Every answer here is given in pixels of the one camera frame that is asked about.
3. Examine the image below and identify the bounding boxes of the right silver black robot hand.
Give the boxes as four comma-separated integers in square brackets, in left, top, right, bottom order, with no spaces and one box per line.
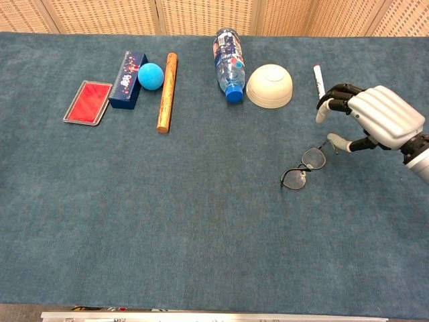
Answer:
[316,83,426,153]

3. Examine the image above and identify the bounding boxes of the thin black metal eyeglasses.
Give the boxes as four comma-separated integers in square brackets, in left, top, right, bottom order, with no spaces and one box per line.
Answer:
[280,140,339,191]

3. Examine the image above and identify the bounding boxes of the white marker red cap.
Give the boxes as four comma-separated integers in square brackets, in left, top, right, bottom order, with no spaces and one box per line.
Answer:
[313,64,326,101]

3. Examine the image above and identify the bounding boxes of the white upturned bowl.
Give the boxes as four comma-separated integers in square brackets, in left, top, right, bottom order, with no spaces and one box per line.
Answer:
[245,64,294,109]

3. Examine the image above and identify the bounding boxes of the plastic water bottle blue cap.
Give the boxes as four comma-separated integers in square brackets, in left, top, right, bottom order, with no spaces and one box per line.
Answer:
[212,28,246,103]

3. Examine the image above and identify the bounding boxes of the woven rattan folding screen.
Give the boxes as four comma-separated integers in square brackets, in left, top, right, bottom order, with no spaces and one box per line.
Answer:
[0,0,429,38]

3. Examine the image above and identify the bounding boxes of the teal felt table cover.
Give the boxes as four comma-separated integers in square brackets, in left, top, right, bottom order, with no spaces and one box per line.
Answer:
[0,31,429,319]

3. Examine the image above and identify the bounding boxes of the wooden round stick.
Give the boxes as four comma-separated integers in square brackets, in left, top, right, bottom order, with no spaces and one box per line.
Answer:
[156,52,179,134]

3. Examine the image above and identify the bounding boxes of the blue ball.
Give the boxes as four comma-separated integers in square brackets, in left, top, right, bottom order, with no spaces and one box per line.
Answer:
[137,62,165,91]

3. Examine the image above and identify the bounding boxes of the dark blue printed box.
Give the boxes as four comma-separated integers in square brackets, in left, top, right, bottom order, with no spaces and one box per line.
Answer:
[108,50,149,110]

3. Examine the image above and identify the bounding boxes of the red ink pad clear case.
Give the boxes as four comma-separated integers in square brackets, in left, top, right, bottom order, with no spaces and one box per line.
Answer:
[62,80,113,127]

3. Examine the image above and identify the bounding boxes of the aluminium profile rail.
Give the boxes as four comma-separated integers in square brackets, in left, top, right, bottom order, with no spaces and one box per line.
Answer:
[40,311,389,322]

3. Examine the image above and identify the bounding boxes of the coloured cable bundle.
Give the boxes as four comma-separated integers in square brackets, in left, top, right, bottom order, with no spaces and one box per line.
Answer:
[69,305,168,313]

